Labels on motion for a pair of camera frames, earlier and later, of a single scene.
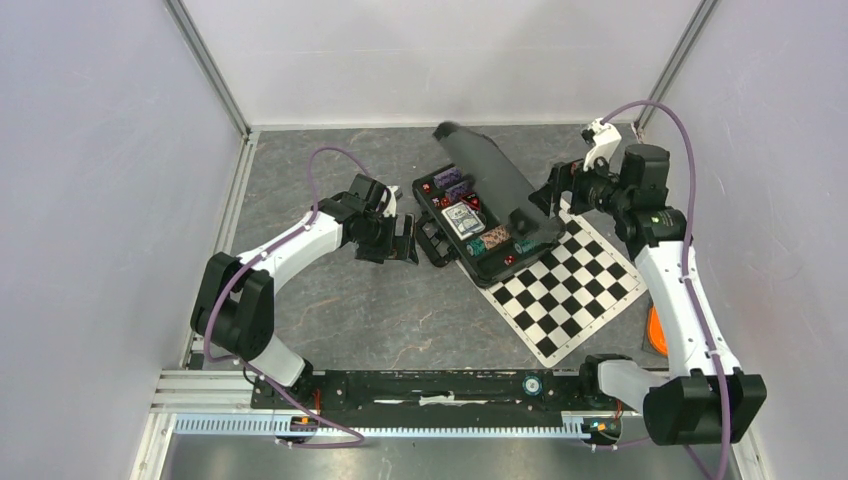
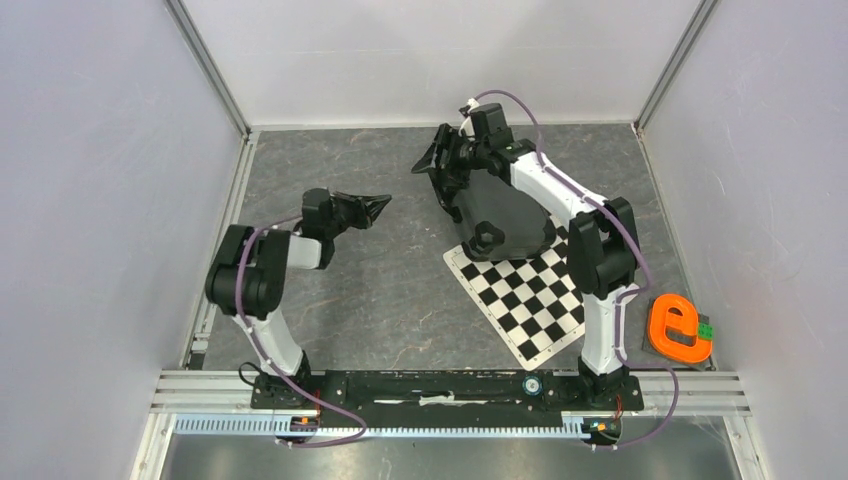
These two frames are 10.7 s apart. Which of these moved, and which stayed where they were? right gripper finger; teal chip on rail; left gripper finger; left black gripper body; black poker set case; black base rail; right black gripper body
Moved: left gripper finger; right gripper finger; right black gripper body; left black gripper body; black poker set case
Stayed: teal chip on rail; black base rail
